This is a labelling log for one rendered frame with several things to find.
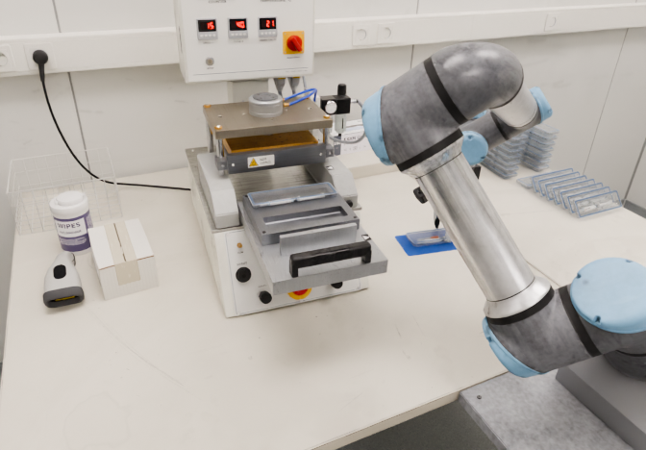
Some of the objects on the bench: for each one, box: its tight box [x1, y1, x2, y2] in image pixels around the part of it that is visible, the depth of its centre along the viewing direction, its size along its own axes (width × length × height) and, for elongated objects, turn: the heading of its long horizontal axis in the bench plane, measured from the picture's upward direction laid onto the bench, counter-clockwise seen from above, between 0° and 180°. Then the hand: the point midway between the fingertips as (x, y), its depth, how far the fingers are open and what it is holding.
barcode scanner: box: [42, 251, 85, 308], centre depth 118 cm, size 20×8×8 cm, turn 22°
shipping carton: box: [87, 218, 159, 301], centre depth 123 cm, size 19×13×9 cm
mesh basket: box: [7, 147, 123, 236], centre depth 148 cm, size 22×26×13 cm
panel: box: [223, 229, 361, 316], centre depth 114 cm, size 2×30×19 cm, turn 107°
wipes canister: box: [49, 191, 93, 256], centre depth 130 cm, size 9×9×15 cm
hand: (440, 232), depth 140 cm, fingers open, 6 cm apart
